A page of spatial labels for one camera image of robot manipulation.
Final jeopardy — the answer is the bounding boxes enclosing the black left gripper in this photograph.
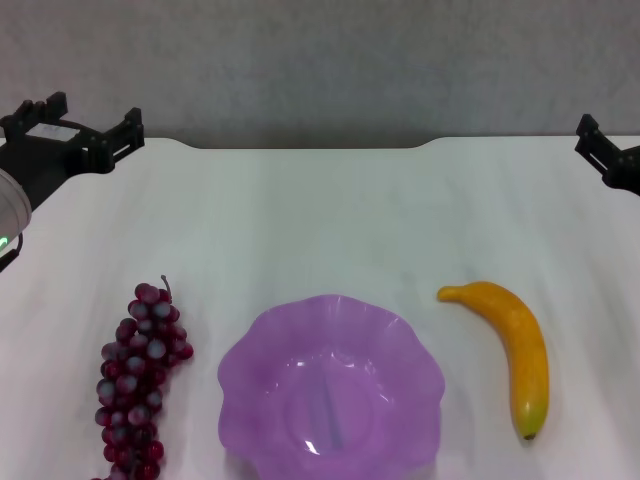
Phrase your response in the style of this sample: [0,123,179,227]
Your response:
[0,91,147,210]

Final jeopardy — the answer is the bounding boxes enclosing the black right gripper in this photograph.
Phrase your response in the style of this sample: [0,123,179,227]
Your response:
[574,113,640,197]

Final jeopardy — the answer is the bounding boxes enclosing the yellow banana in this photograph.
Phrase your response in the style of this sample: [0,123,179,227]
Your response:
[436,280,551,442]

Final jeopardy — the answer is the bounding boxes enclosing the dark red grape bunch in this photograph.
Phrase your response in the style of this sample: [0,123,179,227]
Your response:
[94,274,195,480]

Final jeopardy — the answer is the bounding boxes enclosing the purple wavy plastic bowl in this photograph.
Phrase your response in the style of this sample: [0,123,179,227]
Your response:
[216,293,447,480]

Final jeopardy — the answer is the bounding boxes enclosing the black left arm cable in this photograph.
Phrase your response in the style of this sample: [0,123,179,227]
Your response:
[0,231,24,274]

